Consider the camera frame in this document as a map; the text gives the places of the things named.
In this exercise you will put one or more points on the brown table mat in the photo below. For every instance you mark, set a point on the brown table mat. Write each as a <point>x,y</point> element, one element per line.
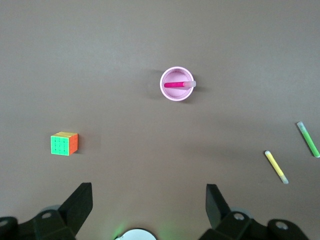
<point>160,37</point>

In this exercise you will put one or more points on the colourful puzzle cube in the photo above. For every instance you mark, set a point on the colourful puzzle cube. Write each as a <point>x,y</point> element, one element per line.
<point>61,145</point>

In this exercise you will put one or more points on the pink mesh cup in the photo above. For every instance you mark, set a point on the pink mesh cup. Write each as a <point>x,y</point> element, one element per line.
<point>176,75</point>

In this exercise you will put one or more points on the pink marker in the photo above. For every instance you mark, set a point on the pink marker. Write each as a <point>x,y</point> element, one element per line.
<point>175,85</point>

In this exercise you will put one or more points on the green marker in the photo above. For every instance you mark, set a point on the green marker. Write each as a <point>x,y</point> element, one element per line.
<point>308,140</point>

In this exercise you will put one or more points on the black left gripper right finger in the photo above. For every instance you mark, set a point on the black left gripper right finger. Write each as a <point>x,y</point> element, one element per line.
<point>217,210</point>

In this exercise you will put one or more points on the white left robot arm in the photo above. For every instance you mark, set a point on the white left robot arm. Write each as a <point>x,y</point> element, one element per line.
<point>137,235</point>

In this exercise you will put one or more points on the yellow marker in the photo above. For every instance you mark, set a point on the yellow marker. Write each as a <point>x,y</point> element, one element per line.
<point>276,167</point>

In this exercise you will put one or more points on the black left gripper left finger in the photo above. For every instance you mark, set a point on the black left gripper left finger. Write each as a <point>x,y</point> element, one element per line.
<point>78,207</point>

